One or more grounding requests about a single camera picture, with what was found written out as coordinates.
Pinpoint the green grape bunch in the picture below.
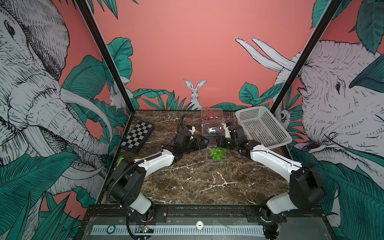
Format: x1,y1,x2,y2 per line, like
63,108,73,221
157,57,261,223
210,148,226,160

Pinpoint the white plastic perforated basket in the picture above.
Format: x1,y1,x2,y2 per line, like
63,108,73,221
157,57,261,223
235,106,293,149

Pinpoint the clear plastic clamshell container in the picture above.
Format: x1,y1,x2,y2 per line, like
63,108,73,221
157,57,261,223
201,108,225,122

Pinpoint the red grape bunch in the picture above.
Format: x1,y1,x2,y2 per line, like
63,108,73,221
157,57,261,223
203,110,222,121

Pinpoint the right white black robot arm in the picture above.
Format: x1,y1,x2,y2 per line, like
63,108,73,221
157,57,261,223
216,136,326,223

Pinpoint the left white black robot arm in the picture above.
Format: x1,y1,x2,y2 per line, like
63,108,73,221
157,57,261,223
106,134,210,216

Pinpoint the black white checkerboard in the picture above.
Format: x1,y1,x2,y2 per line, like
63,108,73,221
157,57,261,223
121,122,155,154

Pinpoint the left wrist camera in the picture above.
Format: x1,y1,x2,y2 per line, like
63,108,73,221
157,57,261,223
174,125,196,148

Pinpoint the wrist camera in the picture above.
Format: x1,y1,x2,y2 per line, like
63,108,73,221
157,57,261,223
224,122,248,142
174,125,196,148

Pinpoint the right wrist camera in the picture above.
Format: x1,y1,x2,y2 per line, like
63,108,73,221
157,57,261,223
224,122,248,142

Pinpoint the black front mounting rail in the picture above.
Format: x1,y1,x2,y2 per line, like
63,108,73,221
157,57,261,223
83,204,323,225

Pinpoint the white slotted cable duct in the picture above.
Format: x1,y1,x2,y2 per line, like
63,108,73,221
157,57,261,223
90,225,264,237

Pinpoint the left black frame post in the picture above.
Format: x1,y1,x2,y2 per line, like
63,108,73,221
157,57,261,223
75,0,136,115

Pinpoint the black frame post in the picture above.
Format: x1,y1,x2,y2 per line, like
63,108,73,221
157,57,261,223
75,0,136,115
270,0,342,114

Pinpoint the right black frame post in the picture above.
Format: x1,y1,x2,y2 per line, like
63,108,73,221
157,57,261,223
270,0,342,114

